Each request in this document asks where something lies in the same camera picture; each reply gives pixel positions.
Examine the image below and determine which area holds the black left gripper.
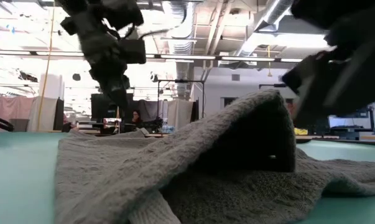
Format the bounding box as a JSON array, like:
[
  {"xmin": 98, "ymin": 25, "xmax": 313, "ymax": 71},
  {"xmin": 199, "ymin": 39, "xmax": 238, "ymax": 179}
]
[{"xmin": 78, "ymin": 29, "xmax": 131, "ymax": 110}]

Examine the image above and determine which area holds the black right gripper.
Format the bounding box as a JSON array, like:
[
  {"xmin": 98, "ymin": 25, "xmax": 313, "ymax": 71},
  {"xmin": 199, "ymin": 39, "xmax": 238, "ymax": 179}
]
[{"xmin": 282, "ymin": 18, "xmax": 375, "ymax": 127}]

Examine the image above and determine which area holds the grey terry towel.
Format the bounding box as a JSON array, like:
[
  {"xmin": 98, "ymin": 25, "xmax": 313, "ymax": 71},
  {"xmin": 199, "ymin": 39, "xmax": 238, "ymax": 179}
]
[{"xmin": 54, "ymin": 89, "xmax": 375, "ymax": 224}]

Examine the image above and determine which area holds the black monitor back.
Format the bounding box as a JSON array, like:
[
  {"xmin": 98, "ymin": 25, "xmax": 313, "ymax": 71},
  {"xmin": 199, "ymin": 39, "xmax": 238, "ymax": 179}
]
[{"xmin": 90, "ymin": 92, "xmax": 134, "ymax": 119}]

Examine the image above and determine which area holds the person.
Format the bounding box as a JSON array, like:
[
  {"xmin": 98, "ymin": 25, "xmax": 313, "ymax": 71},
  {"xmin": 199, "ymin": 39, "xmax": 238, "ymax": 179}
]
[{"xmin": 130, "ymin": 109, "xmax": 144, "ymax": 125}]

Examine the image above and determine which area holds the black tall panel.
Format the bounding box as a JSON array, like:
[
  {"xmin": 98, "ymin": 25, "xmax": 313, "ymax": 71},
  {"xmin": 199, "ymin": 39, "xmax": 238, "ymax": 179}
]
[{"xmin": 52, "ymin": 98, "xmax": 65, "ymax": 131}]

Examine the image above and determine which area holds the white curtain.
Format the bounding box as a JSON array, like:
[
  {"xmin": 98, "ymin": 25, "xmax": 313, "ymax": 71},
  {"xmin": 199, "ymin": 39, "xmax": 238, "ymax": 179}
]
[{"xmin": 167, "ymin": 98, "xmax": 195, "ymax": 130}]

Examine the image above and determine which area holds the black monitor stand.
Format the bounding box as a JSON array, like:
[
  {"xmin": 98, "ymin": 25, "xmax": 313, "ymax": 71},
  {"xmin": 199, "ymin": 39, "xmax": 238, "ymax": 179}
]
[{"xmin": 366, "ymin": 106, "xmax": 375, "ymax": 135}]

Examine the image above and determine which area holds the long light strip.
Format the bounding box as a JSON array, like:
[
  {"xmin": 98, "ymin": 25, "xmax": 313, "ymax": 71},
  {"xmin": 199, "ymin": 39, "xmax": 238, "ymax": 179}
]
[{"xmin": 0, "ymin": 49, "xmax": 303, "ymax": 63}]

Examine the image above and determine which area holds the dark doorway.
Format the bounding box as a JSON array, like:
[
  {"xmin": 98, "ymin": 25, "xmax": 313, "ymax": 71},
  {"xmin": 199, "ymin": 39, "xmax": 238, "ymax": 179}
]
[{"xmin": 220, "ymin": 96, "xmax": 246, "ymax": 110}]

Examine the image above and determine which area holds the wooden workbench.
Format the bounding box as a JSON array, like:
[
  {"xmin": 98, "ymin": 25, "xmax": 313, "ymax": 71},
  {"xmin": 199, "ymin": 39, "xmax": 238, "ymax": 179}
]
[{"xmin": 295, "ymin": 134, "xmax": 375, "ymax": 141}]

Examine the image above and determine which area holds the beige curtain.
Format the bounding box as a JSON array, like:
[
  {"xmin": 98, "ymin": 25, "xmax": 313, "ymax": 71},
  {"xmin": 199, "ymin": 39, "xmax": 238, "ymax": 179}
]
[{"xmin": 0, "ymin": 96, "xmax": 58, "ymax": 132}]

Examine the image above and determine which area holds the green table mat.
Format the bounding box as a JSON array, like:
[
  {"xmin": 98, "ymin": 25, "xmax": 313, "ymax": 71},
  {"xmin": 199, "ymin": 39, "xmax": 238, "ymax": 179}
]
[{"xmin": 0, "ymin": 132, "xmax": 375, "ymax": 224}]

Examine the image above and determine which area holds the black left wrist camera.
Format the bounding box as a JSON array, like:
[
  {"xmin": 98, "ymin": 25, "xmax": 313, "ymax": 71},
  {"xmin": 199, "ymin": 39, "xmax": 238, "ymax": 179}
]
[{"xmin": 118, "ymin": 38, "xmax": 147, "ymax": 65}]

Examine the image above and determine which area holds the large silver duct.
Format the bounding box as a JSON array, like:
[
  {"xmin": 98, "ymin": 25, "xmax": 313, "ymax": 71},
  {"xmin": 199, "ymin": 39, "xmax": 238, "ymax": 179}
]
[{"xmin": 235, "ymin": 0, "xmax": 295, "ymax": 58}]

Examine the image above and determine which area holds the yellow cable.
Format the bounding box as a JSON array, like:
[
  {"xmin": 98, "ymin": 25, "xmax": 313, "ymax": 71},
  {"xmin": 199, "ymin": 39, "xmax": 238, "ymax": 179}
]
[{"xmin": 35, "ymin": 6, "xmax": 56, "ymax": 132}]

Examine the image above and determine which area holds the silver ventilation duct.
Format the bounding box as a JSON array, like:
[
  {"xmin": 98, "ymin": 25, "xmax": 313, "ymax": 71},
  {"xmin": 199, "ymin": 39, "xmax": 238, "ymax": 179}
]
[{"xmin": 162, "ymin": 0, "xmax": 195, "ymax": 98}]

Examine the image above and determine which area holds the black curved cable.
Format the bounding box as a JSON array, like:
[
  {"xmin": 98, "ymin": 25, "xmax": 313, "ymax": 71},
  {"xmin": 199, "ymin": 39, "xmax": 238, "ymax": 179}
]
[{"xmin": 0, "ymin": 114, "xmax": 14, "ymax": 132}]

